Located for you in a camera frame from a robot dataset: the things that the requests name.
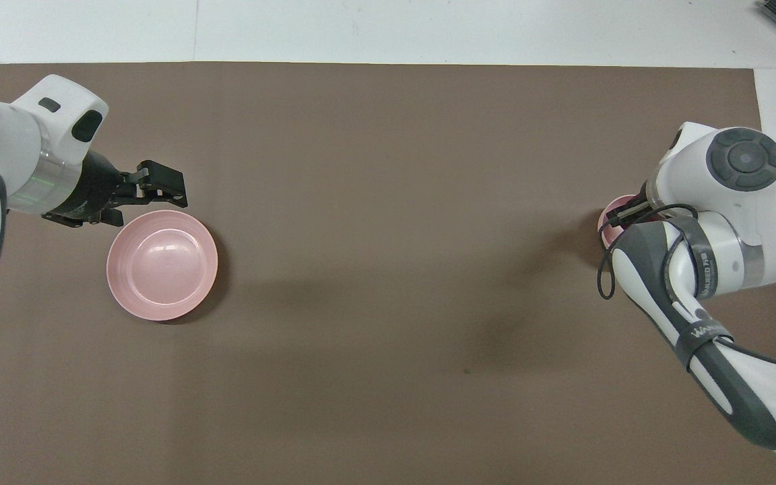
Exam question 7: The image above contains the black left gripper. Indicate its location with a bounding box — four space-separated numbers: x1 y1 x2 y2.
41 151 189 228

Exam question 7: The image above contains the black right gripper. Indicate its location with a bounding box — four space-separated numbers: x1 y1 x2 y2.
630 181 659 221

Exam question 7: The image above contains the pink bowl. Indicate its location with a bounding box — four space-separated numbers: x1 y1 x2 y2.
597 194 639 249

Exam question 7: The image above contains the pink plate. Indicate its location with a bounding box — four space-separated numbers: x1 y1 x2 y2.
106 209 219 322

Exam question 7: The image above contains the brown table mat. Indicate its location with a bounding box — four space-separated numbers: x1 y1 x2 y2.
0 62 776 485

